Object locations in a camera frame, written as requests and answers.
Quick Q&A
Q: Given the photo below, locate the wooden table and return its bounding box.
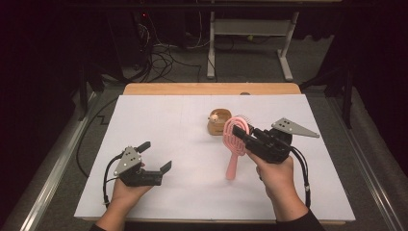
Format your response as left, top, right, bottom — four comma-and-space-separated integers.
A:
80, 82, 347, 226

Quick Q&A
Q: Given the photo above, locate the white metal desk frame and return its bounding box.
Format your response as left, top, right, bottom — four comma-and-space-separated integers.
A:
206, 11, 300, 82

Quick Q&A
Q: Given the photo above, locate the black stand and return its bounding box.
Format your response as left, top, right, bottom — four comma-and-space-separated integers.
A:
299, 62, 354, 129
76, 62, 106, 121

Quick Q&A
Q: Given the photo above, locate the person's left hand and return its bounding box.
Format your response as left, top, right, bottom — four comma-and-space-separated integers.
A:
110, 178, 154, 214

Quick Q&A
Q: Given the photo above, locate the round wooden holder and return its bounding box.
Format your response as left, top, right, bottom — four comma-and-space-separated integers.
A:
207, 108, 233, 137

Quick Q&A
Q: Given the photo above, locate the white board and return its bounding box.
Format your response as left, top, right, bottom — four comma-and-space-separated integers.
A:
74, 93, 356, 222

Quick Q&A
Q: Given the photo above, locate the aluminium rail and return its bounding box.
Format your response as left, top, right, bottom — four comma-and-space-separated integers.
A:
326, 95, 406, 231
18, 91, 97, 231

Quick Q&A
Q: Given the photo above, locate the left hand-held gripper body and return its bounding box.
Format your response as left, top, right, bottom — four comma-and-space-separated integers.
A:
114, 145, 164, 188

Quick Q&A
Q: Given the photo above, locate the left hand-held gripper black cable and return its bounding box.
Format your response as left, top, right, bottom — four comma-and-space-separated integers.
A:
102, 153, 125, 207

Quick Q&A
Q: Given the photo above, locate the pink hairbrush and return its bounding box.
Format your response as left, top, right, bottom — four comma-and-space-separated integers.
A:
222, 115, 254, 181

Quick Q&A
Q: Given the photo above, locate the person's right hand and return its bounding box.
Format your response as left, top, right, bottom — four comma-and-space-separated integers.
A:
245, 150, 302, 206

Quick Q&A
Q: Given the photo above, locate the right hand-held gripper black cable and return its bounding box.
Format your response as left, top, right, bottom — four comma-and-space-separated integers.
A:
289, 145, 313, 210

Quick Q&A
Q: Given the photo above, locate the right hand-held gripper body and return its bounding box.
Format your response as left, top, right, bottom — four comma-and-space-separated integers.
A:
243, 117, 321, 165

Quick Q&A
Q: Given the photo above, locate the tangle of floor cables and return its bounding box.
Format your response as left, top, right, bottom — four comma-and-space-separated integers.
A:
138, 27, 204, 83

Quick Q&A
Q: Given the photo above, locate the black floor cable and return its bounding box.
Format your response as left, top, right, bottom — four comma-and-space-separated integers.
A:
75, 97, 119, 178

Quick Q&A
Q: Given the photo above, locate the black device with red light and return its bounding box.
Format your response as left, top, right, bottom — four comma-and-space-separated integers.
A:
134, 11, 156, 72

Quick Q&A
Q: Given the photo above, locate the hand-held gripper black cable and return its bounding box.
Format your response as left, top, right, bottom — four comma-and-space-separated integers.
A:
289, 145, 313, 210
102, 153, 125, 207

